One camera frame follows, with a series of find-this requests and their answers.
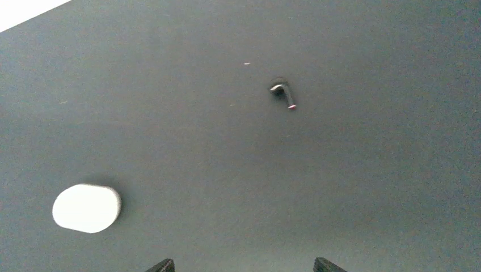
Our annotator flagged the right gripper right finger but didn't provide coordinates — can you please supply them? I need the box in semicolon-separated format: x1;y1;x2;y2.
313;257;347;272

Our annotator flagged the white earbud charging case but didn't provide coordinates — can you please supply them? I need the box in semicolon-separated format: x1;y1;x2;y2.
52;184;122;233

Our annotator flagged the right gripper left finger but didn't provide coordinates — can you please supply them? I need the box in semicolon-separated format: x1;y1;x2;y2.
146;258;175;272

